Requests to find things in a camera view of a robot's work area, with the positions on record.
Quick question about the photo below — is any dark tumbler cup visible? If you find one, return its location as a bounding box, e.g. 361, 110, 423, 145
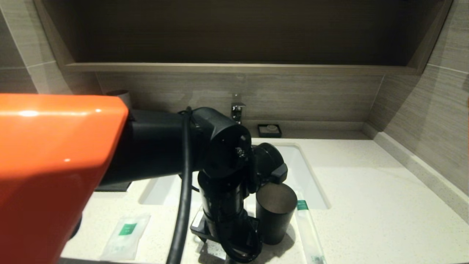
256, 183, 298, 245

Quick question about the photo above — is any square shower cap packet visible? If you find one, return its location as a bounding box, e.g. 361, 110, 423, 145
101, 214, 151, 261

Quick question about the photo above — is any black glossy drawer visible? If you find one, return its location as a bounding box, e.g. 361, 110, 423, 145
95, 181, 132, 192

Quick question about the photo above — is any chrome faucet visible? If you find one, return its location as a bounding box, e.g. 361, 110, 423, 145
231, 93, 247, 124

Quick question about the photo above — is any long green label packet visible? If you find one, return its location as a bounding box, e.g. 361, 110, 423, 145
295, 191, 327, 264

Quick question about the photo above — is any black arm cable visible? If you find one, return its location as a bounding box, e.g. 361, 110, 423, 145
167, 106, 262, 264

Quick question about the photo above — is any white sink basin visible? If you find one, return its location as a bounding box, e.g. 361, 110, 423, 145
139, 144, 330, 210

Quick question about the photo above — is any wooden wall shelf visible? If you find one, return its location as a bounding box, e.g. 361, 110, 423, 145
33, 0, 454, 76

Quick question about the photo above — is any grey cup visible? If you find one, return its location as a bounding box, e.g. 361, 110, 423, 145
106, 90, 131, 107

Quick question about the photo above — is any black soap dish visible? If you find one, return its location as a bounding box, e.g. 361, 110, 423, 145
258, 124, 282, 138

